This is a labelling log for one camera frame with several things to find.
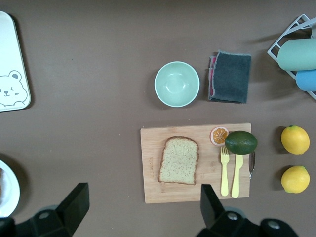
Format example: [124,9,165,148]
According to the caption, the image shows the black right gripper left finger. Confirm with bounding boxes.
[15,182,90,237]

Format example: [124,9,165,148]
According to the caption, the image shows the pale green cup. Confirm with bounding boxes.
[277,38,316,72]

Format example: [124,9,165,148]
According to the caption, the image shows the plain toast bread slice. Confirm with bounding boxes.
[157,136,199,186]

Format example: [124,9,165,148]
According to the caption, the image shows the white wire cup rack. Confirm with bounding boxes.
[267,14,316,101]

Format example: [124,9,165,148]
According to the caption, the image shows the folded grey pink cloth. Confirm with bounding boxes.
[208,50,252,104]

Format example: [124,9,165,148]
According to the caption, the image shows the yellow plastic knife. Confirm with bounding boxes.
[231,153,244,199]

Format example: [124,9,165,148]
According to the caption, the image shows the orange citrus slice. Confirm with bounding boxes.
[209,126,230,147]

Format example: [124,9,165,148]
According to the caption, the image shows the bamboo cutting board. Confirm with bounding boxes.
[140,122,252,204]

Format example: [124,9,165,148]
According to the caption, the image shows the round white plate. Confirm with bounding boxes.
[0,159,21,218]

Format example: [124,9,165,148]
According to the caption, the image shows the yellow lemon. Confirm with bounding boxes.
[280,125,311,155]
[280,165,311,194]

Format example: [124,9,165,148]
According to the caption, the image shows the dark green avocado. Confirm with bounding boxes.
[224,130,258,156]

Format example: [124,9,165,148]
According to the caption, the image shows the mint green bowl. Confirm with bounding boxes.
[154,61,200,108]

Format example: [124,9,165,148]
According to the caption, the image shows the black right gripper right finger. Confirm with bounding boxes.
[197,184,300,237]

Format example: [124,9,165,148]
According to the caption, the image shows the cream bear print tray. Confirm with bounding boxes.
[0,11,32,113]

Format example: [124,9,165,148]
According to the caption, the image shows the yellow plastic fork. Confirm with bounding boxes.
[220,145,230,197]

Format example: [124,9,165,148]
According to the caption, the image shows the light blue cup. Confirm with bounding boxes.
[295,69,316,92]

